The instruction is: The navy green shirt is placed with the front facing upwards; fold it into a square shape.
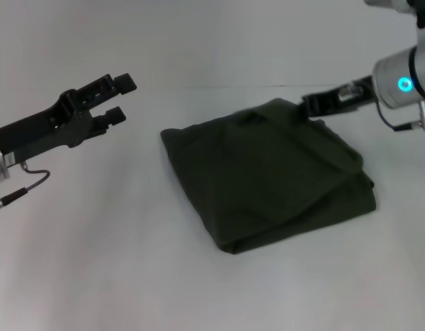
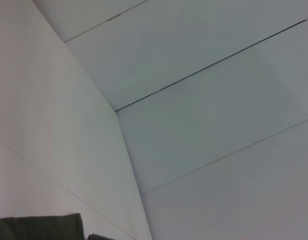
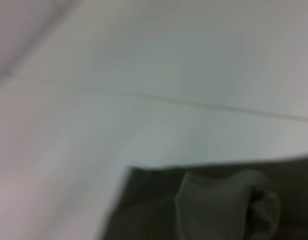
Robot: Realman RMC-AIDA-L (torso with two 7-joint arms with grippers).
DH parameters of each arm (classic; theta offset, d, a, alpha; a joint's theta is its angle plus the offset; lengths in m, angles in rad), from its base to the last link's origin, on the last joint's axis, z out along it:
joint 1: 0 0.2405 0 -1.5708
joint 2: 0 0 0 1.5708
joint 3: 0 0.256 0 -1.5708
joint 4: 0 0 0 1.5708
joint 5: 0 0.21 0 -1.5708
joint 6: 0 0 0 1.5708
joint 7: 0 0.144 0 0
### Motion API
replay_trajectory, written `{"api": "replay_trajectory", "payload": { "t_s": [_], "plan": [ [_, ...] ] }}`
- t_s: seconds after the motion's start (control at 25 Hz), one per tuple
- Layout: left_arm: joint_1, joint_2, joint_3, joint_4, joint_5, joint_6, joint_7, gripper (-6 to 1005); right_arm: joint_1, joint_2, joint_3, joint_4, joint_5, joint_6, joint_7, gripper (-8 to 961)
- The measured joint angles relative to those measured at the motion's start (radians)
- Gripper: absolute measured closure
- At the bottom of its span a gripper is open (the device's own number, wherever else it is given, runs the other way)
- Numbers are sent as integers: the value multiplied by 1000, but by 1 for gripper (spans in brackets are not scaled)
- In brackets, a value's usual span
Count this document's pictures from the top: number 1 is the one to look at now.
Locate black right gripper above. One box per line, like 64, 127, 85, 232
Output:
290, 75, 378, 123

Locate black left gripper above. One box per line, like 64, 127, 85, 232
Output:
0, 72, 138, 163

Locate left arm cable with plug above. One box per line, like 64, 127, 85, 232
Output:
0, 159, 52, 222

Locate dark green FREE t-shirt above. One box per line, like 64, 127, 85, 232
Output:
160, 97, 377, 257

